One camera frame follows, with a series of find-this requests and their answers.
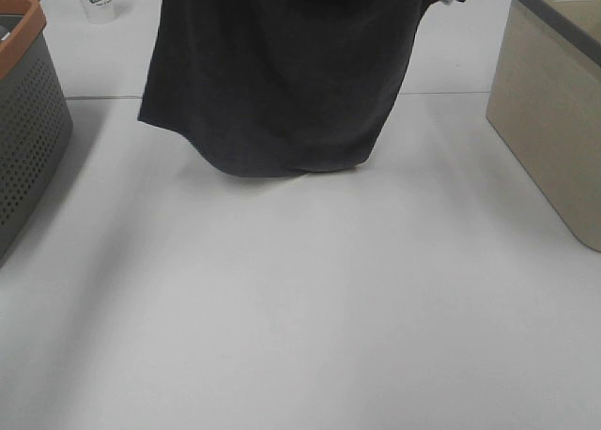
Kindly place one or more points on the beige storage bin grey rim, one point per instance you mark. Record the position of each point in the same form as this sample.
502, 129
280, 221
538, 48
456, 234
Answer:
545, 105

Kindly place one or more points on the grey perforated basket orange rim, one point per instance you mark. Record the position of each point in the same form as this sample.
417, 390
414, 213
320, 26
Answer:
36, 124

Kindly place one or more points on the dark grey towel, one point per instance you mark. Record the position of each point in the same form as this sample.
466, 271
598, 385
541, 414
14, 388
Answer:
279, 88

